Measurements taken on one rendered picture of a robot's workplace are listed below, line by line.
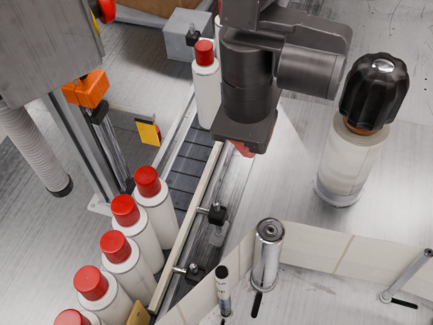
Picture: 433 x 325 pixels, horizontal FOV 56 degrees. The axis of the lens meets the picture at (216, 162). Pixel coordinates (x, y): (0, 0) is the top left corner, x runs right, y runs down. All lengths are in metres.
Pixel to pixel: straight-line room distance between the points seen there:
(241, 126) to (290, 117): 0.43
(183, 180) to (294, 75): 0.45
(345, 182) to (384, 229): 0.12
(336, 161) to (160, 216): 0.29
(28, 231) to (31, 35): 0.58
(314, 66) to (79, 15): 0.21
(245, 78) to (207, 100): 0.38
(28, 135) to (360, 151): 0.46
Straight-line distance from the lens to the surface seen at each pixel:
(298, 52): 0.40
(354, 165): 0.68
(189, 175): 0.81
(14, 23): 0.36
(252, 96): 0.44
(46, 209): 0.91
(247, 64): 0.41
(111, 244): 0.53
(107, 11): 0.41
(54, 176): 0.56
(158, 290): 0.68
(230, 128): 0.47
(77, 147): 0.71
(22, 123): 0.49
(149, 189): 0.57
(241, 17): 0.39
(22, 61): 0.38
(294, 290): 0.71
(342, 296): 0.72
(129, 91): 1.05
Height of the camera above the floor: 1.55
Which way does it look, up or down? 55 degrees down
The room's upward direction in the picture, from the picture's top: 5 degrees counter-clockwise
